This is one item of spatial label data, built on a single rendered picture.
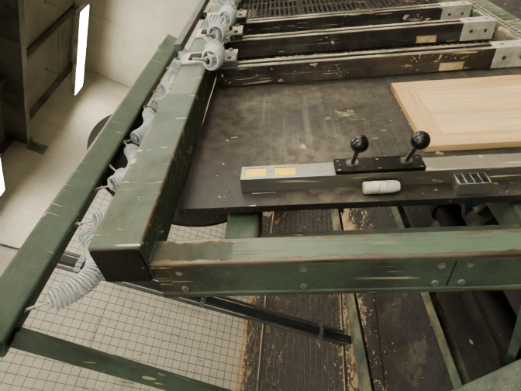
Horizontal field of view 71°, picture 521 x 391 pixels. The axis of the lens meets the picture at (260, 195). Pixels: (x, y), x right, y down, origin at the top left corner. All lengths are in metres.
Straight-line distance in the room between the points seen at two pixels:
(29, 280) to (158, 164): 0.55
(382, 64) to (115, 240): 1.06
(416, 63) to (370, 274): 0.90
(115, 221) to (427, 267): 0.58
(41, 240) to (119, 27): 6.50
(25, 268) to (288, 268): 0.81
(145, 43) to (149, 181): 6.77
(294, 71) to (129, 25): 6.26
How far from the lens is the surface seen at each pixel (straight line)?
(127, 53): 7.77
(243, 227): 0.84
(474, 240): 0.75
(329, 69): 1.37
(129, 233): 0.70
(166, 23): 7.21
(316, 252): 0.67
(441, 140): 1.05
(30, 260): 1.26
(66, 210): 1.38
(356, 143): 0.76
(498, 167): 0.96
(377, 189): 0.85
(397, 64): 1.41
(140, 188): 0.79
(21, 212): 6.10
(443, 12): 1.97
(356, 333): 1.93
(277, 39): 1.61
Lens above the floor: 1.89
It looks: 15 degrees down
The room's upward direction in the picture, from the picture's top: 69 degrees counter-clockwise
